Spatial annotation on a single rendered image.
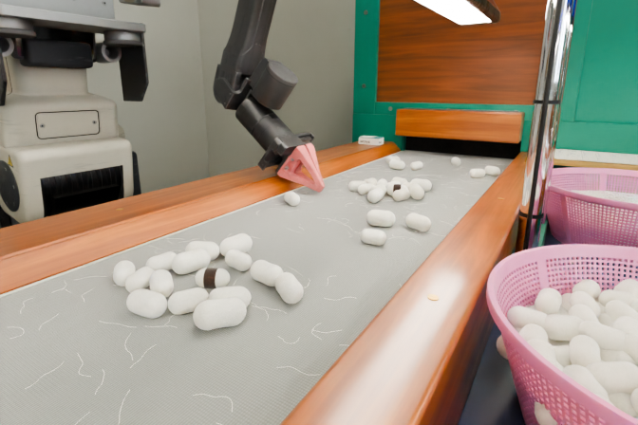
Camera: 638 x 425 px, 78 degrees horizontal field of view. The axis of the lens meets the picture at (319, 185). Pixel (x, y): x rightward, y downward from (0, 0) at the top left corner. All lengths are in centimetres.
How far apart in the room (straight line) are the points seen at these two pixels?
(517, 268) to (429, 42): 82
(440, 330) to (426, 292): 5
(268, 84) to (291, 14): 179
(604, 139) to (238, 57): 79
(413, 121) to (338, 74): 121
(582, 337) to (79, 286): 41
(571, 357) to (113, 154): 88
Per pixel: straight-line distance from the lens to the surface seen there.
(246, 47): 72
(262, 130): 67
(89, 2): 98
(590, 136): 106
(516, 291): 39
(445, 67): 111
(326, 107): 227
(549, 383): 28
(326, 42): 228
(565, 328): 36
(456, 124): 103
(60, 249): 47
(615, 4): 108
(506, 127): 101
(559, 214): 71
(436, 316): 29
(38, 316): 39
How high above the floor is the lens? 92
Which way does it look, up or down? 14 degrees down
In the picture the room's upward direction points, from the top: straight up
